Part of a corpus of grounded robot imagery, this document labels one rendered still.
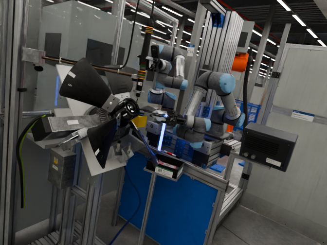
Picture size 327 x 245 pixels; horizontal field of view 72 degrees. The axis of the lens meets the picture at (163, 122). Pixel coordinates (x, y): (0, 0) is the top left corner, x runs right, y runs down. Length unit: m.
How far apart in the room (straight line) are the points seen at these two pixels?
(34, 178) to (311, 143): 2.63
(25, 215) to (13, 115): 0.89
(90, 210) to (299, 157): 2.20
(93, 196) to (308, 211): 2.30
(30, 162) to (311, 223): 2.79
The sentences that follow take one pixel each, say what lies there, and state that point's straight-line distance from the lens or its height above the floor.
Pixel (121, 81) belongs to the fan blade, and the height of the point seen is 1.33.
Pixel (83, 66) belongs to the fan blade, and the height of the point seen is 1.39.
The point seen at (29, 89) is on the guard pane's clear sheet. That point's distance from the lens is 1.77.
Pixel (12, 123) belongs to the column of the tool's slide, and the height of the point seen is 0.98.
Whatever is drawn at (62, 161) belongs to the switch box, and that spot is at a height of 0.81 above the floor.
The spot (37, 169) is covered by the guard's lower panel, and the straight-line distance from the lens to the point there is 1.99.
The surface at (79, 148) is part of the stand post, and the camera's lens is 1.59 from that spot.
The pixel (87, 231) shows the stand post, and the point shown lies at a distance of 1.66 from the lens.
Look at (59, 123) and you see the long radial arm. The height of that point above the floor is 1.12.
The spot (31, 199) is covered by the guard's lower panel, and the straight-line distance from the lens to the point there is 2.10.
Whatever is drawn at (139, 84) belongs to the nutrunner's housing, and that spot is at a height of 1.34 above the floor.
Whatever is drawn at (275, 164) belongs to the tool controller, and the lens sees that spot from 1.39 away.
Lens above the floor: 1.44
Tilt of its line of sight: 12 degrees down
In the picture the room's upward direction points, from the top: 11 degrees clockwise
